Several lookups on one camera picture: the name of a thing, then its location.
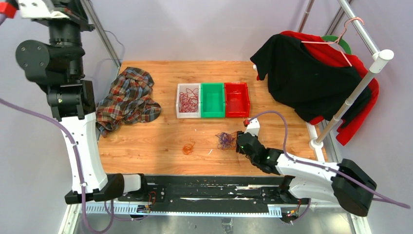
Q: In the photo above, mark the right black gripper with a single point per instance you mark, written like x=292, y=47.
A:
x=240, y=133

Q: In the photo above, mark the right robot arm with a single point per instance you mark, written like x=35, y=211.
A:
x=343, y=183

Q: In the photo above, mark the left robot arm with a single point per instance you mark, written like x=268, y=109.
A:
x=57, y=68

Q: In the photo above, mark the red plastic bin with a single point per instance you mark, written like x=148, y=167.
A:
x=237, y=103

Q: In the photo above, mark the green plastic bin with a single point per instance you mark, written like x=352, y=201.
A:
x=212, y=100

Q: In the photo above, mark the white plastic bin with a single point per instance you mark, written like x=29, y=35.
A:
x=188, y=103

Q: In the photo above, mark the black shirt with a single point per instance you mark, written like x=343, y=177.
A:
x=313, y=79

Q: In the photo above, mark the plaid flannel shirt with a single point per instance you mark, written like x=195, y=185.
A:
x=128, y=102

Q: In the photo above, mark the green hanger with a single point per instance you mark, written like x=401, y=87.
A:
x=342, y=43

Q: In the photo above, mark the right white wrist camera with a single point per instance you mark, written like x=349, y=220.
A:
x=252, y=126

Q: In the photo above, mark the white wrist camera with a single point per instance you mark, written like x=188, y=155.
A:
x=252, y=126
x=39, y=9

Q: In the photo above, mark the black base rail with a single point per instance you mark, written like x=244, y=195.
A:
x=215, y=194

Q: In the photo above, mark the pink wire hanger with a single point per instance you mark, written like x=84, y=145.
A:
x=339, y=37

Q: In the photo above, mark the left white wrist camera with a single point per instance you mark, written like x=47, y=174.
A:
x=39, y=9

